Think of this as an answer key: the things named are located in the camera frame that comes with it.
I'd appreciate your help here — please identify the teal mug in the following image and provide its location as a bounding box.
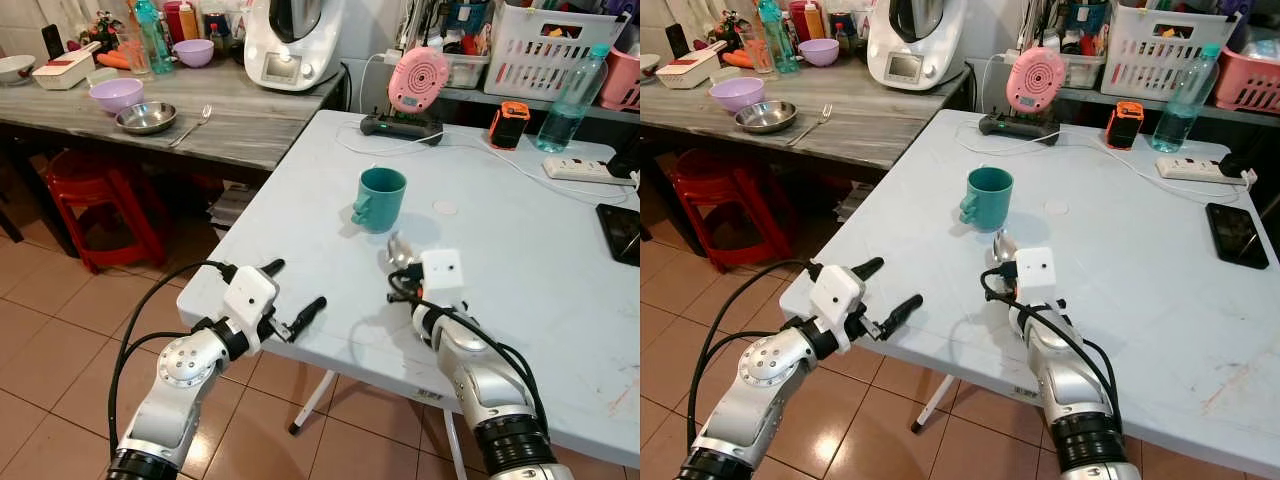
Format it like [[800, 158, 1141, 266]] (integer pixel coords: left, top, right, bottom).
[[959, 165, 1015, 232], [351, 166, 409, 235]]

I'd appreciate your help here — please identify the white folding table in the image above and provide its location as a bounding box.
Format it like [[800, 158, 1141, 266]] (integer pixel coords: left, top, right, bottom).
[[177, 109, 641, 480], [779, 107, 1280, 479]]

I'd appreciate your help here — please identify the grey wooden counter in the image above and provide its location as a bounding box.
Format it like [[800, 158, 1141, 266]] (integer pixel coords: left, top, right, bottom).
[[640, 52, 973, 173], [0, 55, 348, 173]]

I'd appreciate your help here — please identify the metal fork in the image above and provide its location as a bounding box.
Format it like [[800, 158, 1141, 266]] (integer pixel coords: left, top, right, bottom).
[[169, 103, 214, 149], [787, 102, 835, 148]]

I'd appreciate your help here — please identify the red plastic stool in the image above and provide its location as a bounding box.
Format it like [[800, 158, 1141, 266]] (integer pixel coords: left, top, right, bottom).
[[44, 149, 170, 275], [667, 147, 792, 274]]

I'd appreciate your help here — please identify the black charger base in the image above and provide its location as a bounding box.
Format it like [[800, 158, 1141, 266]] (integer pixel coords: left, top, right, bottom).
[[359, 111, 445, 143], [977, 111, 1062, 142]]

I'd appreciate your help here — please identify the steel bowl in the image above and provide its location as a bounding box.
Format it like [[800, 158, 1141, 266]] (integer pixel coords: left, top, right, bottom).
[[734, 99, 800, 135], [114, 100, 179, 136]]

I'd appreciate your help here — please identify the orange black device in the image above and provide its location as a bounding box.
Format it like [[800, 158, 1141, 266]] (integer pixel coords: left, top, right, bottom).
[[1104, 100, 1146, 152], [488, 100, 532, 152]]

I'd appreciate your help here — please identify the pink round device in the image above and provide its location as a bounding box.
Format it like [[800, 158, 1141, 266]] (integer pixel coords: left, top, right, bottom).
[[1005, 45, 1068, 114], [387, 45, 452, 115]]

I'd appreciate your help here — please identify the white power strip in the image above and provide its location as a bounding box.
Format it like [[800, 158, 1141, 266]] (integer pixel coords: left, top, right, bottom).
[[1156, 155, 1257, 189], [542, 155, 637, 189]]

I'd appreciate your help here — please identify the large purple bowl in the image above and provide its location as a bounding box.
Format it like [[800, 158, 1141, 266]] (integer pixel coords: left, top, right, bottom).
[[88, 77, 145, 114], [708, 76, 767, 114]]

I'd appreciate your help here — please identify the small purple bowl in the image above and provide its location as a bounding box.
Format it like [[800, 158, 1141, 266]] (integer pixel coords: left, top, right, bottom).
[[173, 38, 216, 69], [798, 38, 842, 69]]

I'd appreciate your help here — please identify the white kitchen appliance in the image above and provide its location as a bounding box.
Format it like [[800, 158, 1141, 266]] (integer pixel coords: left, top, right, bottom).
[[865, 0, 967, 92], [242, 0, 347, 94]]

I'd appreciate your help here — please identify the clear plastic container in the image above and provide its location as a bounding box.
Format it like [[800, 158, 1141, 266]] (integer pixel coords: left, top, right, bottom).
[[442, 51, 492, 90], [1059, 51, 1107, 90]]

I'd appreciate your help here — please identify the black smartphone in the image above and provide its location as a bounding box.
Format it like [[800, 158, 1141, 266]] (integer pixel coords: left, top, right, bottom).
[[1204, 201, 1272, 272], [595, 202, 641, 268]]

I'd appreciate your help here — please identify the clear drinking glass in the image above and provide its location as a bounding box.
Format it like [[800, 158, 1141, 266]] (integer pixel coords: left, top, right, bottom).
[[742, 34, 774, 77], [117, 34, 152, 78]]

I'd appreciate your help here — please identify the clear water bottle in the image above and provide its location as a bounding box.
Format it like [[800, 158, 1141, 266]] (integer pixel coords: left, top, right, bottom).
[[534, 42, 612, 155], [1149, 42, 1224, 155]]

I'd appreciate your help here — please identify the teal drink bottle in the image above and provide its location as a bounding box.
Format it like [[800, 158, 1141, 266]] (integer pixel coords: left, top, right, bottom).
[[756, 0, 800, 75], [133, 0, 175, 76]]

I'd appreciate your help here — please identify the black plug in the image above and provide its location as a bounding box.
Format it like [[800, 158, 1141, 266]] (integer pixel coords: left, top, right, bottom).
[[607, 139, 641, 182], [1221, 134, 1280, 180]]

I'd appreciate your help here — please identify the red container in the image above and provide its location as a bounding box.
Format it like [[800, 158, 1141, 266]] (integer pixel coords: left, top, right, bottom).
[[787, 0, 827, 42], [162, 0, 202, 44]]

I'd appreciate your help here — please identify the white rectangular box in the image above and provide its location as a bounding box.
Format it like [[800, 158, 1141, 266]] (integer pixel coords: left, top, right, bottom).
[[655, 41, 730, 90], [31, 41, 104, 92]]

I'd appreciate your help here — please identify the white plastic basket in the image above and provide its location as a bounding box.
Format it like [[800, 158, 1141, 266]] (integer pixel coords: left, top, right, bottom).
[[483, 4, 632, 102], [1099, 4, 1242, 102]]

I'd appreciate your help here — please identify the pink plastic basket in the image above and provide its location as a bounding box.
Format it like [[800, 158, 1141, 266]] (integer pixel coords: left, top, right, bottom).
[[599, 47, 641, 112], [1214, 46, 1280, 115]]

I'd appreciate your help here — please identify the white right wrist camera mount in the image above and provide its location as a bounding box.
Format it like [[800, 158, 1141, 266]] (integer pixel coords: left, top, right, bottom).
[[419, 249, 467, 294], [1013, 246, 1059, 301]]

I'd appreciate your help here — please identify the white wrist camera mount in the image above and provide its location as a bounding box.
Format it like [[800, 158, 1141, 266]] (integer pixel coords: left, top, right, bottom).
[[419, 249, 467, 294], [807, 264, 867, 353], [1013, 246, 1059, 301], [221, 265, 280, 348]]

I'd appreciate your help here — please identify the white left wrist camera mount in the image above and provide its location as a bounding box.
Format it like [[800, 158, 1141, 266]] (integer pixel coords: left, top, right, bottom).
[[807, 264, 867, 353], [221, 265, 280, 348]]

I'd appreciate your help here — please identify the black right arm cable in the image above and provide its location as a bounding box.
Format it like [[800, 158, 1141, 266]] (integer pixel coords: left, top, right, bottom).
[[979, 262, 1122, 423], [387, 270, 550, 433]]

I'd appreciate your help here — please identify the thin white cable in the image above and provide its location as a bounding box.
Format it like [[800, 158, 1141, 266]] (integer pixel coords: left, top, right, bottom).
[[955, 120, 1241, 201], [334, 120, 641, 207]]

